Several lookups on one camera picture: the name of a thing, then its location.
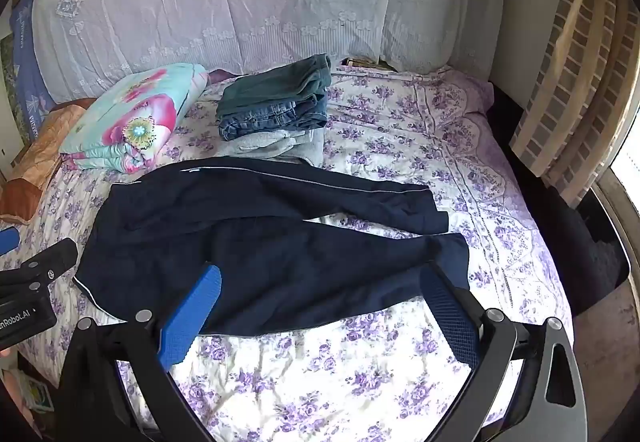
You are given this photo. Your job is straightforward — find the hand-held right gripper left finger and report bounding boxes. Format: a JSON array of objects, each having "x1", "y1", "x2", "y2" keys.
[{"x1": 50, "y1": 263, "x2": 223, "y2": 442}]

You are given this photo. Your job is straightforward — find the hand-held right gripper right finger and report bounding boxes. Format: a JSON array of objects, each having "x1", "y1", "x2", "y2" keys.
[{"x1": 419, "y1": 261, "x2": 588, "y2": 442}]

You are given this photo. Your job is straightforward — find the navy blue pants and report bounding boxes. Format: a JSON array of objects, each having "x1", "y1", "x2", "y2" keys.
[{"x1": 73, "y1": 157, "x2": 471, "y2": 338}]

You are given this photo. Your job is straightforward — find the folded green pants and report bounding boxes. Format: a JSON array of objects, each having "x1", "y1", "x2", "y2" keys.
[{"x1": 220, "y1": 54, "x2": 333, "y2": 115}]

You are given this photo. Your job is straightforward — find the colourful printed paper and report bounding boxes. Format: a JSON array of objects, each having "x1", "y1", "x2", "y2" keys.
[{"x1": 0, "y1": 367, "x2": 54, "y2": 415}]

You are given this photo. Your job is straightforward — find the purple floral bedsheet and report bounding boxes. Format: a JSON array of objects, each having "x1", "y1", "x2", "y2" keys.
[{"x1": 0, "y1": 66, "x2": 571, "y2": 442}]

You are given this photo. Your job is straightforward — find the black bedside furniture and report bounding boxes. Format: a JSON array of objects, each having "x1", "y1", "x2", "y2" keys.
[{"x1": 487, "y1": 82, "x2": 631, "y2": 317}]

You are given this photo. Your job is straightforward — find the folded floral quilt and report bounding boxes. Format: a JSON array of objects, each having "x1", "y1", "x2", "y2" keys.
[{"x1": 59, "y1": 63, "x2": 210, "y2": 174}]

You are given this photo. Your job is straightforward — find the blue printed box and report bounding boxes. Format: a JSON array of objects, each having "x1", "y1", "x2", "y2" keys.
[{"x1": 10, "y1": 0, "x2": 56, "y2": 143}]

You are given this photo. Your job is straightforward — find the folded grey sweatpants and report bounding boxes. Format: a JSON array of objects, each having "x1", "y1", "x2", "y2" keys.
[{"x1": 220, "y1": 128, "x2": 326, "y2": 167}]

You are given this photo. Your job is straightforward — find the folded blue jeans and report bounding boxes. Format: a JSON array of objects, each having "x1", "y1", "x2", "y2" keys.
[{"x1": 218, "y1": 96, "x2": 328, "y2": 141}]

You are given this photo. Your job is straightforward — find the beige checked curtain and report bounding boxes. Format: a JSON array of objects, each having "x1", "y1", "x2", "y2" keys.
[{"x1": 509, "y1": 0, "x2": 633, "y2": 207}]

